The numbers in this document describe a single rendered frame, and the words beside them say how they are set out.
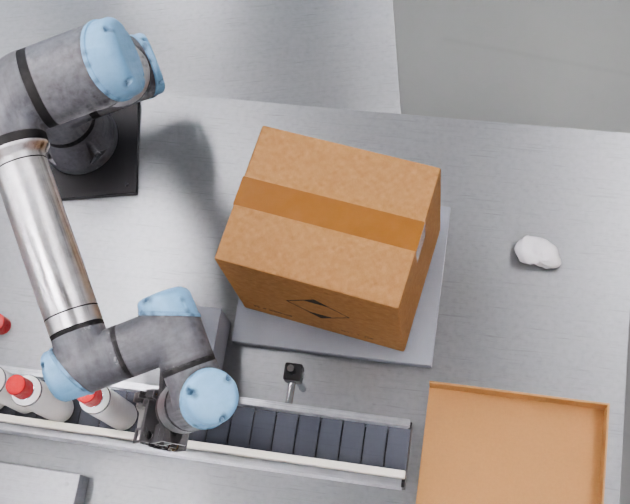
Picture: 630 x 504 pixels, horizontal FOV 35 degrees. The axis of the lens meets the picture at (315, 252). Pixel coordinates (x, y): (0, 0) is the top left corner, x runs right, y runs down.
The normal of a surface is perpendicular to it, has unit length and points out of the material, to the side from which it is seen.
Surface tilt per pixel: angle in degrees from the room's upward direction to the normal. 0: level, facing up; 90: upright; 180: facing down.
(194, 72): 0
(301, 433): 0
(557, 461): 0
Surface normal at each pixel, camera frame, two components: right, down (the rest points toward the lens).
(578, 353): -0.11, -0.33
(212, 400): 0.40, -0.23
